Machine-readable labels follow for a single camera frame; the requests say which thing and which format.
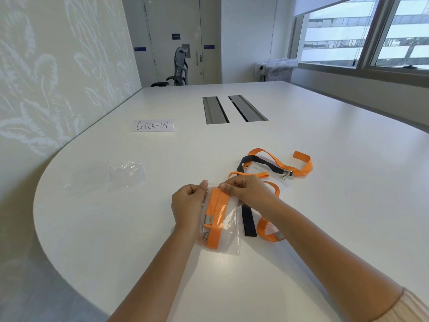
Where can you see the person's right hand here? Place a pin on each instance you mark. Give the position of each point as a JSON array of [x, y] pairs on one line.
[[254, 194]]

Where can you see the person's left hand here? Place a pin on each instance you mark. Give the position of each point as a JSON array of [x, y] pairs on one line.
[[186, 207]]

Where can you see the person's left thumb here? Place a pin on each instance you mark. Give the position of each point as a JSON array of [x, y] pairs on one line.
[[203, 188]]

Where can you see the person's right thumb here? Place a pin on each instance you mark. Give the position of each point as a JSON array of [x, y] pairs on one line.
[[226, 189]]

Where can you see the person's right forearm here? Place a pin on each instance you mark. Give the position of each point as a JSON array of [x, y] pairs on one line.
[[328, 264]]

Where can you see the person's left forearm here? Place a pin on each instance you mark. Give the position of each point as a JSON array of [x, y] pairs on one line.
[[157, 281]]

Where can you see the white badge card packet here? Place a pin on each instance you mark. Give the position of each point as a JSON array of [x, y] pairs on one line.
[[281, 184]]

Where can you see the empty clear plastic bag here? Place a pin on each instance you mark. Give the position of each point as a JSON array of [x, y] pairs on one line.
[[87, 179], [127, 174]]

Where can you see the white handwritten paper sign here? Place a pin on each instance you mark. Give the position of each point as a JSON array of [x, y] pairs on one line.
[[153, 125]]

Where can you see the black mesh office chair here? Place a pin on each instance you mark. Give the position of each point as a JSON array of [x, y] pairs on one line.
[[179, 68]]

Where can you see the bin with clear liner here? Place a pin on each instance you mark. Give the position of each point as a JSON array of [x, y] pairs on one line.
[[280, 71]]

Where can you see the white door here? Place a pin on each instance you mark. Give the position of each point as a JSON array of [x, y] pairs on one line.
[[174, 23]]

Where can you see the white roller blind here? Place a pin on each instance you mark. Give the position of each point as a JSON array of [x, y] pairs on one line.
[[318, 3]]

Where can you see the beige knit sleeve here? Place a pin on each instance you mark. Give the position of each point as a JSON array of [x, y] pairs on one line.
[[410, 306]]

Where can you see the window with grey frame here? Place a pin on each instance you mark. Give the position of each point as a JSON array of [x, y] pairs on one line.
[[368, 40]]

